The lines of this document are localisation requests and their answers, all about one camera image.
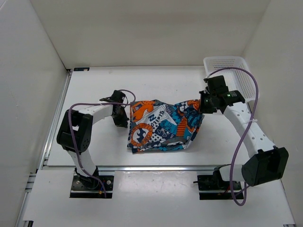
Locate colourful patterned shorts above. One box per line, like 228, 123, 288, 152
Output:
127, 99, 204, 154

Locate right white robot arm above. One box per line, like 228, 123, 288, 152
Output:
200, 76, 289, 189

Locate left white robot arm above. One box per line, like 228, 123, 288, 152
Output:
56, 89, 130, 193

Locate white plastic basket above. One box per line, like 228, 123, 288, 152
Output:
203, 56, 256, 102

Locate small black label sticker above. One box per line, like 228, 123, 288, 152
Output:
73, 67, 90, 71

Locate right aluminium rail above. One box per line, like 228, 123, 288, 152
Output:
247, 102, 258, 128

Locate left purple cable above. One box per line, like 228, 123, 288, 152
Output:
68, 88, 136, 198

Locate front aluminium rail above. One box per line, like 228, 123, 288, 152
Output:
98, 165, 216, 172

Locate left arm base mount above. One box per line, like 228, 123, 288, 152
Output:
70, 171, 114, 199

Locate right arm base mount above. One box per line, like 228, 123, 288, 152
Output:
193, 175, 232, 201

